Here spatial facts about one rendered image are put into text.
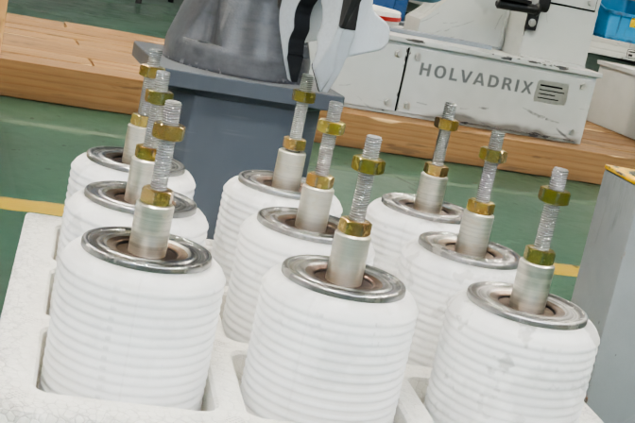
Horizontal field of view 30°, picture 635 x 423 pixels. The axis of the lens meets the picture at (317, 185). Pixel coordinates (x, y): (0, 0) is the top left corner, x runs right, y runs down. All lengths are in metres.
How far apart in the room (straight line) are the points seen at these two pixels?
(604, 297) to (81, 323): 0.45
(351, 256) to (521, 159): 2.21
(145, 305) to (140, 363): 0.03
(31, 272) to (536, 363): 0.36
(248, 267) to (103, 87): 1.79
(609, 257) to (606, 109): 2.64
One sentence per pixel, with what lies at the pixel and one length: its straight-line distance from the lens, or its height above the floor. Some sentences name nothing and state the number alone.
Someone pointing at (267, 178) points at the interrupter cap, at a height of 0.25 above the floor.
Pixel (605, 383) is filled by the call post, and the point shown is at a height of 0.15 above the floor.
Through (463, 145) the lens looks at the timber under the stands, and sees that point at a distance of 2.82.
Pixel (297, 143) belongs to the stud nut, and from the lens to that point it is 0.92.
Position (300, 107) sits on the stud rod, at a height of 0.32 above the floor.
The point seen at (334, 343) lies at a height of 0.23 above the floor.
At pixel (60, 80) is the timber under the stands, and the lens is 2.55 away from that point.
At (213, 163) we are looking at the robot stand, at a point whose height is 0.21.
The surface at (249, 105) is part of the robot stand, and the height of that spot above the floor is 0.28.
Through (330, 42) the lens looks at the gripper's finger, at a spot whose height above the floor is 0.37.
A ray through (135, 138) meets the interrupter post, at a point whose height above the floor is 0.27.
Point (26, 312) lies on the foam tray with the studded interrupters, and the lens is 0.78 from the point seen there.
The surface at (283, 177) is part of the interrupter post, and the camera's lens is 0.92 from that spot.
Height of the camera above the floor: 0.44
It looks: 11 degrees down
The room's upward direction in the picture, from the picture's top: 12 degrees clockwise
